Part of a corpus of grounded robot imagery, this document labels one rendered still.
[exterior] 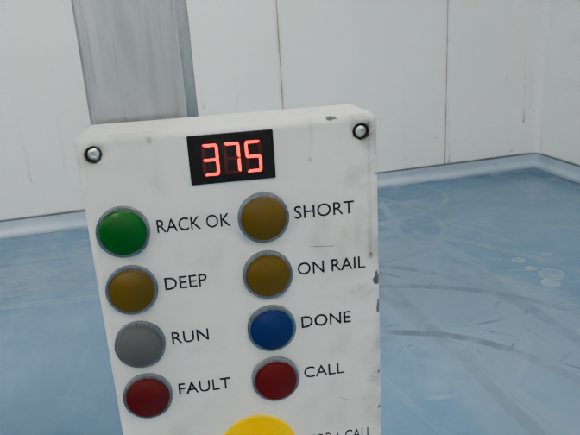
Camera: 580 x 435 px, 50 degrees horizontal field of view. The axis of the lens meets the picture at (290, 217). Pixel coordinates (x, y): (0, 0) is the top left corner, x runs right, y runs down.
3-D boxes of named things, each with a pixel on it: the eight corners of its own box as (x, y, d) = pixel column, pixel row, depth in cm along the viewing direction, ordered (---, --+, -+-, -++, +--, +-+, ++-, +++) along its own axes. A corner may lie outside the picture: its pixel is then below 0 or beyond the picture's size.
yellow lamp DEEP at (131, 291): (158, 312, 37) (152, 269, 36) (110, 318, 36) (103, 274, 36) (159, 306, 37) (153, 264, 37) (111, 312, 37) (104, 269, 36)
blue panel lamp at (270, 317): (296, 349, 39) (293, 309, 38) (252, 355, 38) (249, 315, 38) (294, 343, 40) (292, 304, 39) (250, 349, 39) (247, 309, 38)
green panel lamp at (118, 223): (150, 255, 36) (143, 209, 35) (100, 261, 35) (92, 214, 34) (151, 250, 36) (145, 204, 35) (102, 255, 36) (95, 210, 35)
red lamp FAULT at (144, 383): (173, 417, 39) (167, 378, 38) (127, 423, 39) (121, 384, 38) (173, 409, 40) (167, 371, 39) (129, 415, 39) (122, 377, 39)
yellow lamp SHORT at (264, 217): (289, 240, 37) (286, 195, 36) (242, 245, 36) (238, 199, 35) (287, 236, 37) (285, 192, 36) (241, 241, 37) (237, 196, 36)
